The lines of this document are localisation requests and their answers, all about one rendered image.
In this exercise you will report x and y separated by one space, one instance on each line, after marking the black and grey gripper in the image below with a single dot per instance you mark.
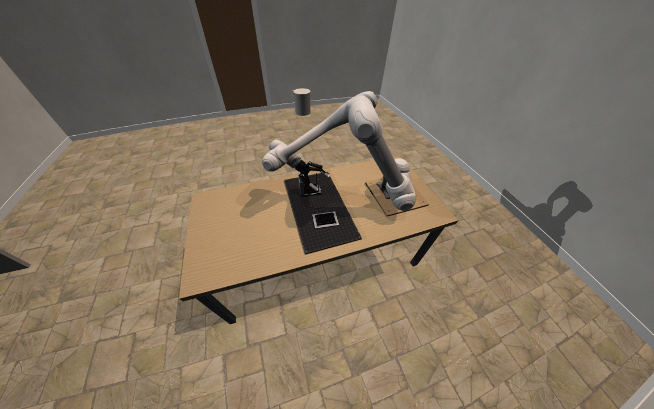
304 169

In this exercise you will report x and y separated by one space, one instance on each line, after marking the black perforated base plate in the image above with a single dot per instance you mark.
314 240

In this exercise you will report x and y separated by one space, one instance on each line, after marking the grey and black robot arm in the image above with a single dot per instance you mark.
366 127

